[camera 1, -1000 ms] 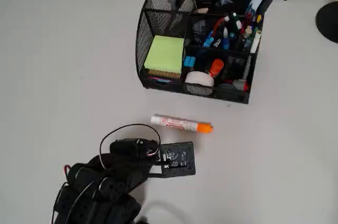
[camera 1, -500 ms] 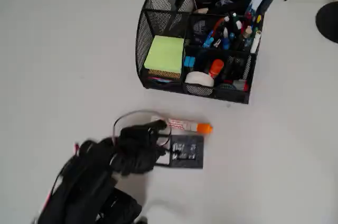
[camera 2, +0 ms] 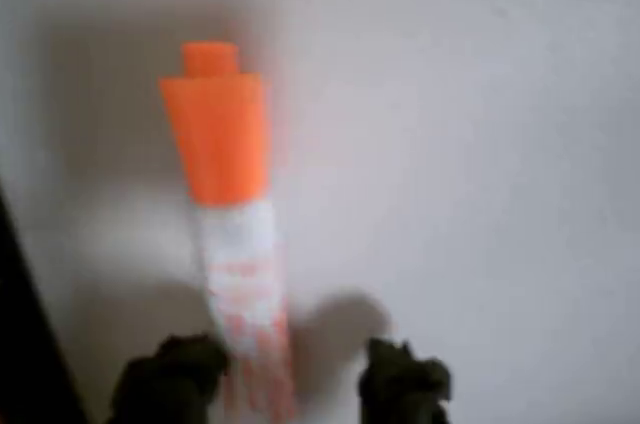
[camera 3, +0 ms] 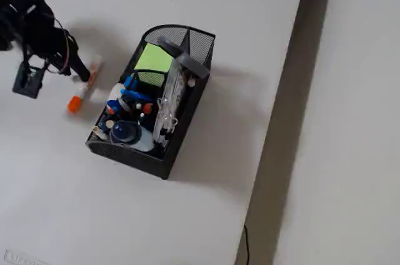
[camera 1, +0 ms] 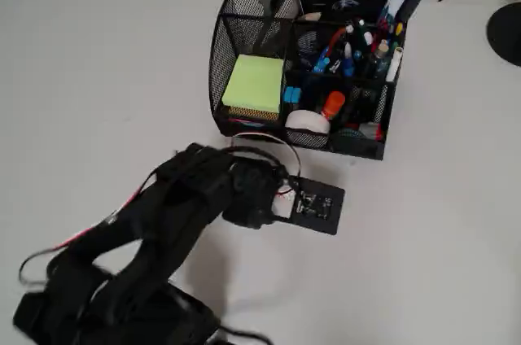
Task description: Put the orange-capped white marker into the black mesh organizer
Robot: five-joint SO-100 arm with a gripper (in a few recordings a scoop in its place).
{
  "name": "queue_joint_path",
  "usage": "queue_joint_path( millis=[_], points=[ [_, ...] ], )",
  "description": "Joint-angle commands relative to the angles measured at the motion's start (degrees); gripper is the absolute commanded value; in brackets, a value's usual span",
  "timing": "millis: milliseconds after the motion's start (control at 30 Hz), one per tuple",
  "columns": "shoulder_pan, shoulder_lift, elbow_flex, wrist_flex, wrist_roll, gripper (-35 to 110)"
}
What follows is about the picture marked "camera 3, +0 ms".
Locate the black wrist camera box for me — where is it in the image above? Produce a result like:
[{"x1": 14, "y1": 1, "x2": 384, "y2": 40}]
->
[{"x1": 11, "y1": 61, "x2": 44, "y2": 100}]

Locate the green sticky note pad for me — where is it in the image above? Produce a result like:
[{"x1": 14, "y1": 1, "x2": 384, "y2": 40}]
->
[{"x1": 133, "y1": 42, "x2": 174, "y2": 73}]

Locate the black mesh desk organizer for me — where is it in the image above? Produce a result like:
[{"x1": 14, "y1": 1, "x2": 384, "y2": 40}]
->
[{"x1": 84, "y1": 23, "x2": 216, "y2": 181}]

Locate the light blue navy capped tube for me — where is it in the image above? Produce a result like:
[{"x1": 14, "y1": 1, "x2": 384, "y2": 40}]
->
[{"x1": 109, "y1": 120, "x2": 156, "y2": 153}]

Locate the orange capped white marker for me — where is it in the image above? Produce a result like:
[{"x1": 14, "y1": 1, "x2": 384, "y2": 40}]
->
[{"x1": 67, "y1": 54, "x2": 104, "y2": 113}]

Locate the thin black cable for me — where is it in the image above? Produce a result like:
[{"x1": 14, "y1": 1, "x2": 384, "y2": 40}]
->
[{"x1": 242, "y1": 224, "x2": 251, "y2": 265}]

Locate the red servo wire bundle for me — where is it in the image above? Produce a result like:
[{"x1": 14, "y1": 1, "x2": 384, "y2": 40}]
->
[{"x1": 18, "y1": 0, "x2": 71, "y2": 75}]

